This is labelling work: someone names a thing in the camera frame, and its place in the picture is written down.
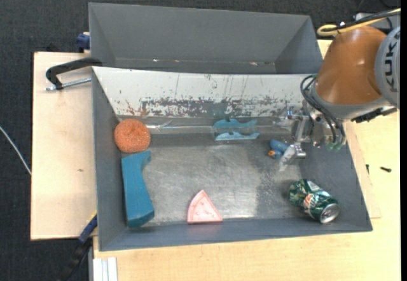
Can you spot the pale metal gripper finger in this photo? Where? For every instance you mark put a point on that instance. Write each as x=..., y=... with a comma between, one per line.
x=297, y=152
x=291, y=120

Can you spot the small blue and orange toy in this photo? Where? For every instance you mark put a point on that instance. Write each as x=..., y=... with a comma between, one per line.
x=277, y=146

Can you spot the crushed green drink can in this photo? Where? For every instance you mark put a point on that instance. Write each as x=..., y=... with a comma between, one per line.
x=310, y=198

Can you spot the light blue toy whale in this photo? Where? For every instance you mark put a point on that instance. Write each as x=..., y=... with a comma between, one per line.
x=237, y=136

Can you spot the small black screw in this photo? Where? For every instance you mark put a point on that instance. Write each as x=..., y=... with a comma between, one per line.
x=385, y=169

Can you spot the grey metal bin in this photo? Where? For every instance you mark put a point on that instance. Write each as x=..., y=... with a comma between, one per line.
x=203, y=171

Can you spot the pink toy watermelon slice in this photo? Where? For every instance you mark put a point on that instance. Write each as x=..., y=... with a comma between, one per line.
x=203, y=209

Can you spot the orange scouring ball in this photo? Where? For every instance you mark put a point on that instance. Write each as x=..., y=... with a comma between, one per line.
x=132, y=135

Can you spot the teal flat block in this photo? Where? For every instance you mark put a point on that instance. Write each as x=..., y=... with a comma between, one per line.
x=136, y=190

